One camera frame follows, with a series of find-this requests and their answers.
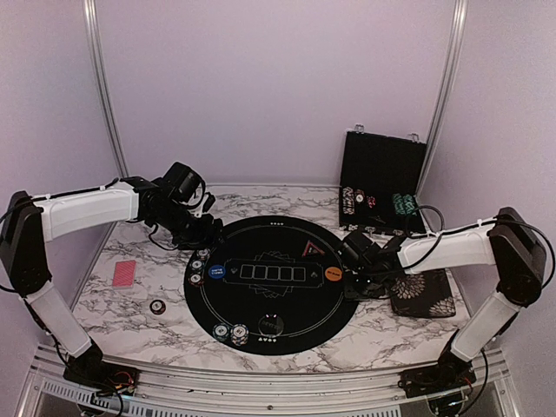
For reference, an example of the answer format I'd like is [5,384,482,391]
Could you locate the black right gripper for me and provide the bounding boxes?
[342,269,389,301]

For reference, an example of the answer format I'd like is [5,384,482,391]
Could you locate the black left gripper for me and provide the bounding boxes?
[151,202,228,250]

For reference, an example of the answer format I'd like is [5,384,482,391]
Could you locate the small blue ten chip stack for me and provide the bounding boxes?
[196,248,211,261]

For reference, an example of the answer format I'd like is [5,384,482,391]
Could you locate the orange big blind button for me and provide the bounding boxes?
[324,267,342,282]

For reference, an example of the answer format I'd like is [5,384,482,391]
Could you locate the small green fifty chip stack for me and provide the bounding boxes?
[189,260,204,275]

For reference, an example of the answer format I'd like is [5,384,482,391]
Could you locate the blue small blind button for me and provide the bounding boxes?
[208,264,226,280]

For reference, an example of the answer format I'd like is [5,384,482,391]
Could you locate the clear round dealer button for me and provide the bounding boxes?
[258,314,284,337]

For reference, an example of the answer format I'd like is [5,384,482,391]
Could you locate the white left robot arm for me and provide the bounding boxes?
[1,174,222,387]

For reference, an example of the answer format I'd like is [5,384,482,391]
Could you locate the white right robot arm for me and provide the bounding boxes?
[336,207,555,389]

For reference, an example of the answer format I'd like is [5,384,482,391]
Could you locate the black floral rectangular tray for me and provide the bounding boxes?
[390,269,456,319]

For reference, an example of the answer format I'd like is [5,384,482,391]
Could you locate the red playing card deck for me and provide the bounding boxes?
[112,261,136,289]

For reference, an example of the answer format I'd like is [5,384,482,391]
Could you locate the round black poker mat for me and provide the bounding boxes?
[183,215,359,356]

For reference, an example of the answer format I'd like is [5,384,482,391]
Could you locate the green chips in case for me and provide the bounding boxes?
[392,193,418,216]

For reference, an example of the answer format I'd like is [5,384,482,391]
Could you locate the black poker chip case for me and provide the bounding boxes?
[339,130,427,235]

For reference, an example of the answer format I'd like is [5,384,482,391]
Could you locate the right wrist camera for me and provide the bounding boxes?
[335,230,381,273]

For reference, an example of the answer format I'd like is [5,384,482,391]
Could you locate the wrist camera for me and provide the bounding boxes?
[335,230,381,273]
[162,162,215,216]

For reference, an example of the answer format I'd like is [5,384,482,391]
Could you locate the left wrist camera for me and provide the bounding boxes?
[162,162,215,216]

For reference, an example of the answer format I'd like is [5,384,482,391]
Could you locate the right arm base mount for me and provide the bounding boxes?
[398,355,477,398]

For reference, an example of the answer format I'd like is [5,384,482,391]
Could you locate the aluminium front rail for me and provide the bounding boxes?
[16,346,520,416]

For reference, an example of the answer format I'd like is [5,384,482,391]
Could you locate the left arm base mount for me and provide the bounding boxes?
[63,345,139,394]

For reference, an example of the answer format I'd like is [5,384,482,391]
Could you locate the left aluminium frame post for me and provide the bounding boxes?
[83,0,129,176]

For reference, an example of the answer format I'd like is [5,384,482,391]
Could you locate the aluminium frame post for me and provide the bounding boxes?
[418,0,469,194]
[83,0,129,176]

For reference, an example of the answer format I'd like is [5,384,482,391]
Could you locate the right aluminium frame post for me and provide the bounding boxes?
[418,0,469,194]

